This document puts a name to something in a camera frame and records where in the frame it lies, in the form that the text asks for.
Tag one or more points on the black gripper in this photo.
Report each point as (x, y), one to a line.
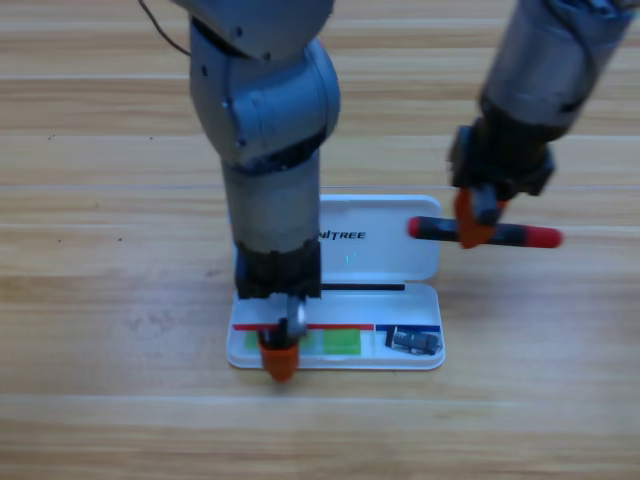
(505, 160)
(280, 272)

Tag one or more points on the black and red marker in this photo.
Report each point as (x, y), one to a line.
(530, 235)

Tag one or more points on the green and white highlighter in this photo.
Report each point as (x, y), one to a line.
(342, 342)

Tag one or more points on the white Unitree pencil case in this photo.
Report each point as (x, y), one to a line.
(380, 307)

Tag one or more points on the black and blue eraser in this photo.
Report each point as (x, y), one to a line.
(415, 341)

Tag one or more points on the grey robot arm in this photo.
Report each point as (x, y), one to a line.
(550, 60)
(270, 150)

